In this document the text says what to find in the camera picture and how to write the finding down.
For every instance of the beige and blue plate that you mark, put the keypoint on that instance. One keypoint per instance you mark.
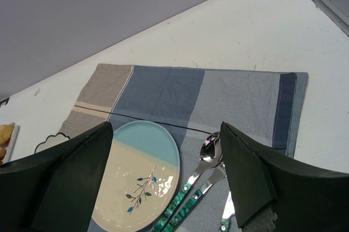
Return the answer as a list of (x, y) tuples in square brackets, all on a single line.
[(140, 178)]

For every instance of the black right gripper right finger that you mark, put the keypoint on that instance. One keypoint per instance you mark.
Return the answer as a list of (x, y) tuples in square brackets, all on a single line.
[(273, 192)]

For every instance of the round bread roll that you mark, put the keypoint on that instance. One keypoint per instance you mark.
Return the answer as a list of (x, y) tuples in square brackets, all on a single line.
[(6, 131)]

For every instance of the blue grey checked placemat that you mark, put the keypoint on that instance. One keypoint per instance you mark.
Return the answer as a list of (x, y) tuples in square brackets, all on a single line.
[(191, 104)]

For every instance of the floral rectangular tray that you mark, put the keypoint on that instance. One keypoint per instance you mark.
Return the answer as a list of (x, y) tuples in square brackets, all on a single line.
[(7, 149)]

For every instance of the white scalloped bowl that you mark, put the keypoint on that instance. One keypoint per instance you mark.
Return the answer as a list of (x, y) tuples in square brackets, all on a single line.
[(51, 141)]

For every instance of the fork with green handle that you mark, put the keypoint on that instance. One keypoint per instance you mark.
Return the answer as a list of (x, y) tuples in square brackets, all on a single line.
[(201, 191)]

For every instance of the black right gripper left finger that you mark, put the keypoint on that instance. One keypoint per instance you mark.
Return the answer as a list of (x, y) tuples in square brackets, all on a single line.
[(56, 189)]

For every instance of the spoon with green handle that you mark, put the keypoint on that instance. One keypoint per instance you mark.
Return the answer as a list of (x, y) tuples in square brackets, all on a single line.
[(210, 158)]

